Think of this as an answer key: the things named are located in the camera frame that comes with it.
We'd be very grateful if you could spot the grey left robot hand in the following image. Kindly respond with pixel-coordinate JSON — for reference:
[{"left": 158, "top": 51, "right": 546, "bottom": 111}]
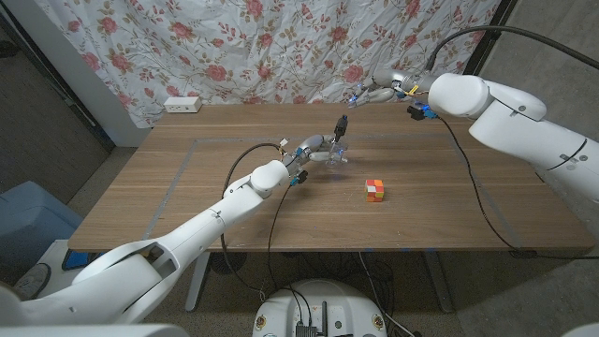
[{"left": 282, "top": 134, "right": 350, "bottom": 175}]

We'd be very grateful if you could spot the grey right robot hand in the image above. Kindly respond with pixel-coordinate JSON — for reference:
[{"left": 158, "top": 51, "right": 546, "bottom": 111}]
[{"left": 348, "top": 68, "right": 434, "bottom": 110}]

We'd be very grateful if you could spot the clear spray bottle black nozzle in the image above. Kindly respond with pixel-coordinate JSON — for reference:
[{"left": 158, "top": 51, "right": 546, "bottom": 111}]
[{"left": 326, "top": 114, "right": 350, "bottom": 167}]

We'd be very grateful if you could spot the multicolour Rubik's cube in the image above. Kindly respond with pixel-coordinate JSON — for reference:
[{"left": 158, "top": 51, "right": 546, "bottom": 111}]
[{"left": 364, "top": 179, "right": 386, "bottom": 203}]

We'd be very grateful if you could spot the floral backdrop cloth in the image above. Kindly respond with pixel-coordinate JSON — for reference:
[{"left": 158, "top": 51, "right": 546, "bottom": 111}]
[{"left": 35, "top": 0, "right": 502, "bottom": 130}]

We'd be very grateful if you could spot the white power strip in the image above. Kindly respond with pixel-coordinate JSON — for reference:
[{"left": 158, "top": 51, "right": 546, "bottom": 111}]
[{"left": 163, "top": 95, "right": 203, "bottom": 114}]

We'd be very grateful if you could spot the round black floor fan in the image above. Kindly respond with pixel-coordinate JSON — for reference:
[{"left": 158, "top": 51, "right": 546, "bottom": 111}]
[{"left": 209, "top": 252, "right": 248, "bottom": 276}]

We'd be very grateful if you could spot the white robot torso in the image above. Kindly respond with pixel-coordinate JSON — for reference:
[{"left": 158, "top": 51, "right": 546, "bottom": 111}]
[{"left": 252, "top": 279, "right": 388, "bottom": 337}]

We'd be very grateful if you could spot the white table leg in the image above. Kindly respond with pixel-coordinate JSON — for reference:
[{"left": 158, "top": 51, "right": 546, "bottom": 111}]
[{"left": 184, "top": 251, "right": 212, "bottom": 314}]

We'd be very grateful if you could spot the grey table leg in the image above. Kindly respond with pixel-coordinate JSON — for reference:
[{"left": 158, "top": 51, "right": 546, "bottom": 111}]
[{"left": 420, "top": 250, "right": 455, "bottom": 314}]

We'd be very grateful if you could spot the white low platform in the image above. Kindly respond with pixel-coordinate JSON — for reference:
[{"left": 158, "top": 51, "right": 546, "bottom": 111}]
[{"left": 35, "top": 239, "right": 74, "bottom": 291}]

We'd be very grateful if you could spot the blue storage bin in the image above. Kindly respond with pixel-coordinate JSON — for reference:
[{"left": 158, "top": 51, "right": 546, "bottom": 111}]
[{"left": 0, "top": 181, "right": 84, "bottom": 272}]

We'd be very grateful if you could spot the grey sneaker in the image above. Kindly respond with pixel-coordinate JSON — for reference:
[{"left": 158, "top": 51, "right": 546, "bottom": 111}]
[{"left": 12, "top": 262, "right": 52, "bottom": 300}]

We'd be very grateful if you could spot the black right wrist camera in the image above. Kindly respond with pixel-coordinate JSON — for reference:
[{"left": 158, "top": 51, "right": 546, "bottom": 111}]
[{"left": 405, "top": 103, "right": 439, "bottom": 122}]

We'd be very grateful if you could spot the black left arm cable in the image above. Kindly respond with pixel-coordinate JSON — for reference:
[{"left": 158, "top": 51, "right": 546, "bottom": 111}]
[{"left": 219, "top": 142, "right": 287, "bottom": 303}]

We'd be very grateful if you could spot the black backdrop frame pole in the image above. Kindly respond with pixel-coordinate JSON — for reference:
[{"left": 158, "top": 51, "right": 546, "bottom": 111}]
[
  {"left": 0, "top": 4, "right": 116, "bottom": 152},
  {"left": 460, "top": 0, "right": 519, "bottom": 76}
]

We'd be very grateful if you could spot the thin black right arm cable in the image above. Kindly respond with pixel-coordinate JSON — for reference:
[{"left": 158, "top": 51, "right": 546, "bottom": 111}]
[{"left": 437, "top": 116, "right": 599, "bottom": 261}]

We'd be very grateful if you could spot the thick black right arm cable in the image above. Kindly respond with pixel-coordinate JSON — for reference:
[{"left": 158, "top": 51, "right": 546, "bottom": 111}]
[{"left": 424, "top": 25, "right": 599, "bottom": 72}]

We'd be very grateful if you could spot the blue tablet black frame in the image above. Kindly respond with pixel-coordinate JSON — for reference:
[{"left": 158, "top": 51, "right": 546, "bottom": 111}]
[{"left": 61, "top": 248, "right": 107, "bottom": 271}]

